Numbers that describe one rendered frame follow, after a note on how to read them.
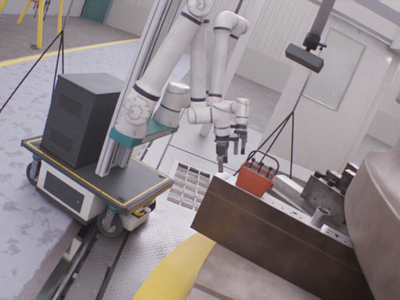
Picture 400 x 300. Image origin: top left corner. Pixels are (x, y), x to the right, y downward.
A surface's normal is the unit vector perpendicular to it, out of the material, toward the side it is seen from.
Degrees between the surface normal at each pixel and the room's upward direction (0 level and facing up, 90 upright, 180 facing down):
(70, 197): 90
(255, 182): 97
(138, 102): 93
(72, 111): 90
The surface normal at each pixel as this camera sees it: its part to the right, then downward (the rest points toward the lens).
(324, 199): -0.66, 0.00
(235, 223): -0.36, 0.19
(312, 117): -0.07, 0.32
